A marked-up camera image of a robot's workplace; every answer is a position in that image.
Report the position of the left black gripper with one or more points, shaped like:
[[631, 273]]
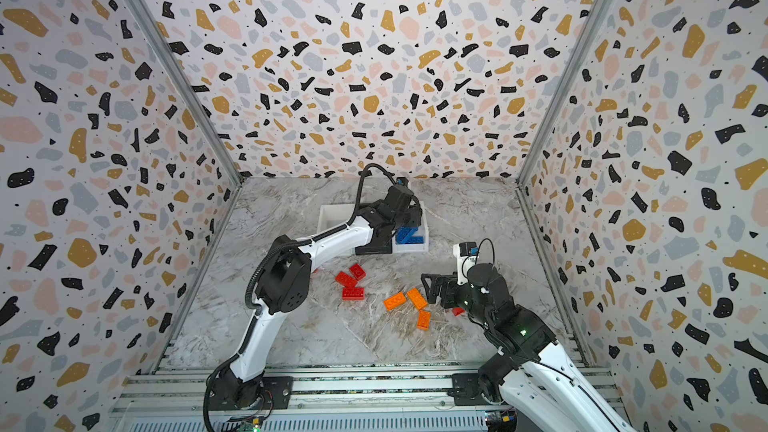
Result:
[[416, 211]]

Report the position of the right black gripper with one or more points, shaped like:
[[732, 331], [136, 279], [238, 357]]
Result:
[[444, 291]]

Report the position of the blue lego brick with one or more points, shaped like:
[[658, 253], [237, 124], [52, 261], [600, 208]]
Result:
[[404, 233], [413, 240]]

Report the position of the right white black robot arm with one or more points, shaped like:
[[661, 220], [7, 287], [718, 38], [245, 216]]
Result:
[[531, 370]]

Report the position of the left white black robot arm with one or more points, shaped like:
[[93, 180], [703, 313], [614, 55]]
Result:
[[280, 285]]

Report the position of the black middle bin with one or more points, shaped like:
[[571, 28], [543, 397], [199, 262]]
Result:
[[382, 226]]

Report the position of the orange lego brick centre upper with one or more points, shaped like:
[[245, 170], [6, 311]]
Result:
[[417, 299]]

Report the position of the orange lego brick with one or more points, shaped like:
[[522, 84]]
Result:
[[424, 320], [395, 301], [417, 299]]

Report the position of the right white bin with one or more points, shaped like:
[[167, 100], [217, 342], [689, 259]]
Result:
[[414, 217]]

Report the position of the white bin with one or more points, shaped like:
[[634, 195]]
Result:
[[332, 215], [414, 217]]

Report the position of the orange lego brick centre lower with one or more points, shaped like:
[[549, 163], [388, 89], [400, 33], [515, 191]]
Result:
[[424, 320]]

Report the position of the orange lego brick centre left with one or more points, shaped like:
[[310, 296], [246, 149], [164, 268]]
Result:
[[395, 301]]

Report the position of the left white bin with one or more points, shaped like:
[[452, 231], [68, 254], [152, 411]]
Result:
[[332, 215]]

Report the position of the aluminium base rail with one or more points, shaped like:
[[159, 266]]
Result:
[[443, 397]]

